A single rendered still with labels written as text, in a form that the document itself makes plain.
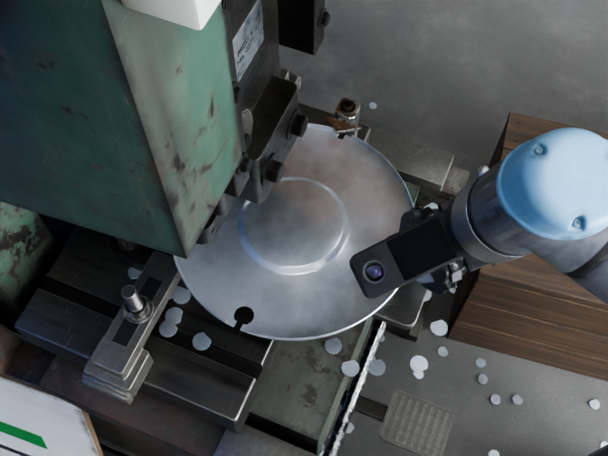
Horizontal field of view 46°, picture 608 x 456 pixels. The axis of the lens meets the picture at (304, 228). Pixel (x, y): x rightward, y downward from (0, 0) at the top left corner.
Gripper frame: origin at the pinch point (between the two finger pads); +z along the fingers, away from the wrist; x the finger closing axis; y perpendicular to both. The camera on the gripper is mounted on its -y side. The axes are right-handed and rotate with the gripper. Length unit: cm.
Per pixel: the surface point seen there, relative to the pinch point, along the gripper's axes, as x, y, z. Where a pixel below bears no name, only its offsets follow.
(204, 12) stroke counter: 12, -20, -50
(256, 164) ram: 13.4, -13.7, -13.6
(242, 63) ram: 20.5, -12.6, -20.3
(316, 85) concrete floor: 56, 30, 103
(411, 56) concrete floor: 54, 59, 103
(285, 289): 2.5, -13.4, 2.3
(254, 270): 6.0, -15.7, 3.5
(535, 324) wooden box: -20, 37, 56
